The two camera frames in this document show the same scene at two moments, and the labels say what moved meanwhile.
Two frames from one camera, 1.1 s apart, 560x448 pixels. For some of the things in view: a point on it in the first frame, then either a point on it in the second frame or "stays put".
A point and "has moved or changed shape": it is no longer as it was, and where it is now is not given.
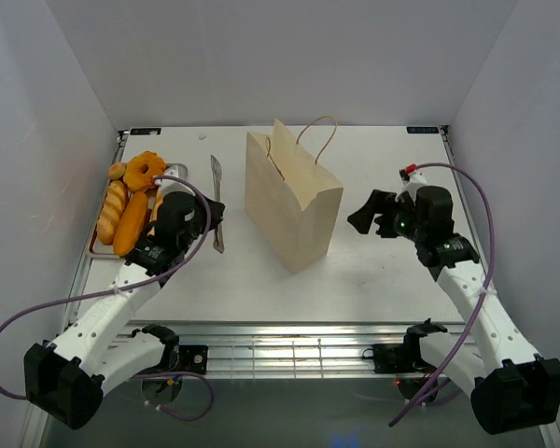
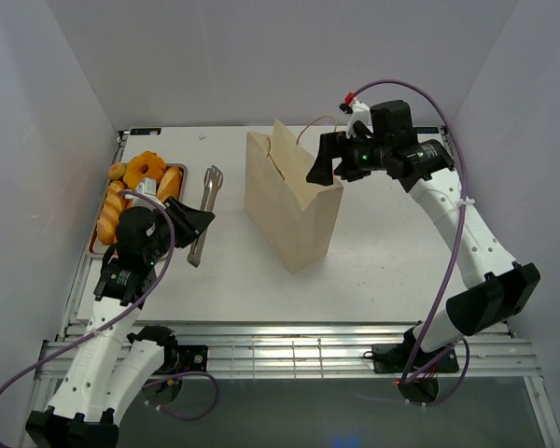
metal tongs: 218,243 has moved or changed shape
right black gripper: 362,219 → 334,145
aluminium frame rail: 281,350 stays put
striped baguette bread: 112,209 stays put
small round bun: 116,171 stays put
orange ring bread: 137,181 stays put
